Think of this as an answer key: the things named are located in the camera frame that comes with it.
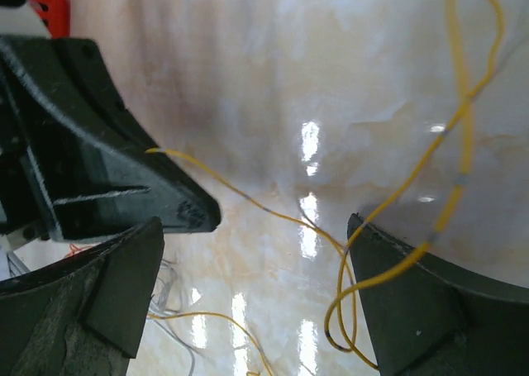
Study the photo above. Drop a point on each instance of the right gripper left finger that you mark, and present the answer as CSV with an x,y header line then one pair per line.
x,y
83,315

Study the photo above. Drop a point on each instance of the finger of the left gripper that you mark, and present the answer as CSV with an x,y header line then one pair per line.
x,y
76,166

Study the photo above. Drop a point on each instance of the red plastic shopping basket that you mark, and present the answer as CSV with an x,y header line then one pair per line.
x,y
55,15

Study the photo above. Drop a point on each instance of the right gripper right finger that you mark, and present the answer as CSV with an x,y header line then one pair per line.
x,y
440,319

